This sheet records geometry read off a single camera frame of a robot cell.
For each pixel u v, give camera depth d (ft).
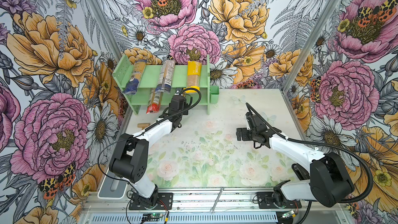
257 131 2.26
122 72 2.89
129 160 1.50
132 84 2.67
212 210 2.39
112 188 2.41
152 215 2.32
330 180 1.39
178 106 2.31
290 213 2.34
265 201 2.41
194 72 2.92
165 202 2.42
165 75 2.85
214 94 3.68
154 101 3.08
